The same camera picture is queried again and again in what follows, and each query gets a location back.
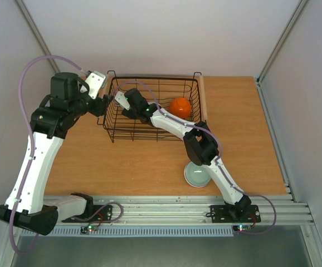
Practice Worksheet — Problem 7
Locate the orange bowl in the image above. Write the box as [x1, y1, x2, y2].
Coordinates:
[168, 97, 192, 119]

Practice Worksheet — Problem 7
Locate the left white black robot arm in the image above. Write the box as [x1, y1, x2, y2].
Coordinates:
[0, 71, 113, 235]

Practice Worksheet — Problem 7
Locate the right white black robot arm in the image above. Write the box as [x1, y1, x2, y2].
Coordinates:
[115, 88, 251, 221]

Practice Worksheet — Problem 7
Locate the left circuit board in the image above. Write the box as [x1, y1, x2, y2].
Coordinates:
[80, 225, 99, 235]

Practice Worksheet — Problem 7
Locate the circuit board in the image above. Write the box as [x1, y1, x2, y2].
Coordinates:
[80, 225, 99, 235]
[233, 224, 253, 232]

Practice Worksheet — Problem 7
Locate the right circuit board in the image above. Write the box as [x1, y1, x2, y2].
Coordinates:
[233, 224, 253, 232]

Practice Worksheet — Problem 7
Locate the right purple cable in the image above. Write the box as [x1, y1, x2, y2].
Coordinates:
[111, 80, 277, 236]

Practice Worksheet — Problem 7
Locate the purple cable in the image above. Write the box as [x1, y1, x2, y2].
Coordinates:
[111, 80, 277, 236]
[9, 55, 124, 255]

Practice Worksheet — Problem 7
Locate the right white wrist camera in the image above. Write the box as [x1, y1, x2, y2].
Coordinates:
[114, 91, 130, 110]

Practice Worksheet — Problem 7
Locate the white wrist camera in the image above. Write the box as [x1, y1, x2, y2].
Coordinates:
[114, 91, 130, 110]
[81, 71, 108, 100]

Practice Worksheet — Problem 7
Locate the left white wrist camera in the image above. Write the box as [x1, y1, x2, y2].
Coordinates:
[81, 71, 108, 100]

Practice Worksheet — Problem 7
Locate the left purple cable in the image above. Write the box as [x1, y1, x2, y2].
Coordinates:
[9, 55, 124, 255]

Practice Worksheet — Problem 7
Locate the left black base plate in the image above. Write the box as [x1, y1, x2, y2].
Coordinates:
[62, 205, 113, 223]

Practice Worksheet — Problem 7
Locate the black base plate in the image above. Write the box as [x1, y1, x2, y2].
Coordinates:
[62, 205, 113, 223]
[206, 205, 261, 224]

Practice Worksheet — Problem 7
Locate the grey slotted cable duct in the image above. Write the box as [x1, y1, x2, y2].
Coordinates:
[19, 225, 234, 238]

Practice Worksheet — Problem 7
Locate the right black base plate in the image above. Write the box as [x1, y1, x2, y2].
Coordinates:
[206, 205, 261, 224]

